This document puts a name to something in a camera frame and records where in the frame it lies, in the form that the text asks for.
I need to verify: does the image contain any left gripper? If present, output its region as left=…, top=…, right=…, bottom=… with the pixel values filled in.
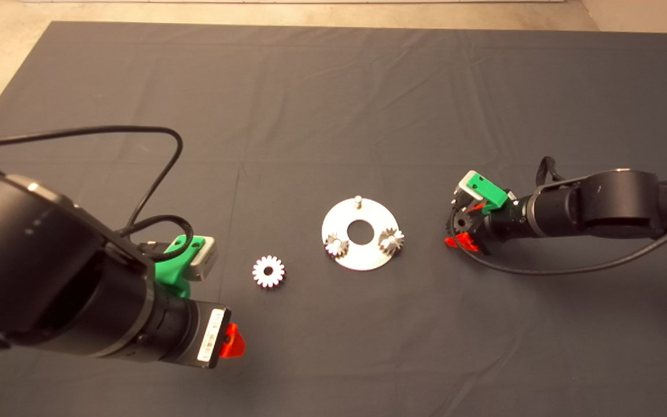
left=186, top=300, right=247, bottom=370

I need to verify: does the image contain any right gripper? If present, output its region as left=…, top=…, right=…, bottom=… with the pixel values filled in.
left=444, top=199, right=535, bottom=256

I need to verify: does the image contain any small steel gear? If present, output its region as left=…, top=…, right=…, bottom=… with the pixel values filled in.
left=445, top=210, right=473, bottom=237
left=325, top=233, right=350, bottom=259
left=378, top=228, right=405, bottom=255

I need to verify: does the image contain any white gear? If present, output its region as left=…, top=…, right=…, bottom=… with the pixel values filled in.
left=252, top=255, right=286, bottom=289

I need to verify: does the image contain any dark grey table cloth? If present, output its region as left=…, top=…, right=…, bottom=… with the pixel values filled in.
left=0, top=21, right=667, bottom=417

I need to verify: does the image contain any round metal plate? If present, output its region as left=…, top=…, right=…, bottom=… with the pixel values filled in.
left=321, top=196, right=400, bottom=271

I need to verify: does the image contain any silver right camera box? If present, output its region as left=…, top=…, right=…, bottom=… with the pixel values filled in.
left=454, top=170, right=485, bottom=206

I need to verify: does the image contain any silver camera box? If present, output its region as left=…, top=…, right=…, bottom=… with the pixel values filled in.
left=454, top=170, right=485, bottom=206
left=189, top=236, right=219, bottom=282

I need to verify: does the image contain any green right camera mount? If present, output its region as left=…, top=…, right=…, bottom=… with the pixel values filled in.
left=464, top=177, right=514, bottom=216

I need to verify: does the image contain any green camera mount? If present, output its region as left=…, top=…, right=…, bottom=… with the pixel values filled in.
left=151, top=235, right=207, bottom=299
left=464, top=177, right=514, bottom=216

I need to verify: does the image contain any silver left camera box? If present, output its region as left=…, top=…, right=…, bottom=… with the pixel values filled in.
left=189, top=236, right=219, bottom=282

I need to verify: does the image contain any green left camera mount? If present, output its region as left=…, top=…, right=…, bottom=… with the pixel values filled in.
left=151, top=235, right=207, bottom=299

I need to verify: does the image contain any black left camera cable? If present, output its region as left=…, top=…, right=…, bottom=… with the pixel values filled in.
left=0, top=126, right=195, bottom=261

